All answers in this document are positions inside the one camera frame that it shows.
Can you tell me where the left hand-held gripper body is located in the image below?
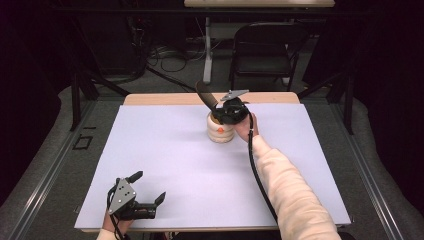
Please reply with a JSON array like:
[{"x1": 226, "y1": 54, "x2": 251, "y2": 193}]
[{"x1": 107, "y1": 177, "x2": 158, "y2": 221}]

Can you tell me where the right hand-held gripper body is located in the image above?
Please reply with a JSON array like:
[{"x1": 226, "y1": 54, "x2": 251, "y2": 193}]
[{"x1": 218, "y1": 89, "x2": 252, "y2": 126}]

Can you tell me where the cream ribbed cup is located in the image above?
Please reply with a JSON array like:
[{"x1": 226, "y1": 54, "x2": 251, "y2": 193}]
[{"x1": 206, "y1": 111, "x2": 236, "y2": 144}]

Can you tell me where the person's right hand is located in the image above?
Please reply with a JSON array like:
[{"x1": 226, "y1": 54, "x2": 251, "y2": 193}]
[{"x1": 232, "y1": 112, "x2": 260, "y2": 144}]

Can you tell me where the person's left hand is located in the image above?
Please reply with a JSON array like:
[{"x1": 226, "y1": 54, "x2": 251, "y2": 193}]
[{"x1": 101, "y1": 211, "x2": 135, "y2": 236}]

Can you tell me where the white table mat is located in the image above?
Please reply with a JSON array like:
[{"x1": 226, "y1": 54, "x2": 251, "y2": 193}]
[{"x1": 73, "y1": 103, "x2": 352, "y2": 231}]

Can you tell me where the wooden table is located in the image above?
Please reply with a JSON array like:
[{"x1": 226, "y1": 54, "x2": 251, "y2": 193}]
[{"x1": 79, "y1": 92, "x2": 346, "y2": 234}]

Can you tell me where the black folding chair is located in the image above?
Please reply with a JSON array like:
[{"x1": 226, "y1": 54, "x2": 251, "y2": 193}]
[{"x1": 228, "y1": 21, "x2": 310, "y2": 93}]

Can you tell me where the black metal stand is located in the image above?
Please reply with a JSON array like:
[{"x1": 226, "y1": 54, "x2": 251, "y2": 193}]
[
  {"x1": 66, "y1": 19, "x2": 132, "y2": 132},
  {"x1": 297, "y1": 64, "x2": 355, "y2": 136}
]

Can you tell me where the white desk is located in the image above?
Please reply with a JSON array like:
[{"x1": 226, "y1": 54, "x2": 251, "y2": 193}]
[{"x1": 183, "y1": 0, "x2": 336, "y2": 86}]

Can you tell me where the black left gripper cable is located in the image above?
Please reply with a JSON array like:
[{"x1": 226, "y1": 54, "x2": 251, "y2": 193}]
[{"x1": 106, "y1": 186, "x2": 130, "y2": 240}]

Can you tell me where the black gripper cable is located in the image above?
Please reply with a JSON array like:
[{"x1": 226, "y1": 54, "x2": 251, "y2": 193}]
[
  {"x1": 242, "y1": 102, "x2": 280, "y2": 225},
  {"x1": 106, "y1": 186, "x2": 130, "y2": 240}
]

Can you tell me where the thick black floor cable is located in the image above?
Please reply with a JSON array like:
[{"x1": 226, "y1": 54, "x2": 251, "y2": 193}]
[{"x1": 145, "y1": 64, "x2": 201, "y2": 94}]

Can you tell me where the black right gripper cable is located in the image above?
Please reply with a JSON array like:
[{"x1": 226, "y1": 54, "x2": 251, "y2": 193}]
[{"x1": 242, "y1": 102, "x2": 280, "y2": 225}]

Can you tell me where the bundle of floor cables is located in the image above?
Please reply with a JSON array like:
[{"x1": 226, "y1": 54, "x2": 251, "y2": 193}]
[{"x1": 146, "y1": 39, "x2": 214, "y2": 74}]

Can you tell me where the metal floor rail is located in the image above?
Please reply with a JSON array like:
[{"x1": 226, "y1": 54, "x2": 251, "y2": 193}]
[
  {"x1": 4, "y1": 99, "x2": 98, "y2": 240},
  {"x1": 328, "y1": 99, "x2": 405, "y2": 240}
]

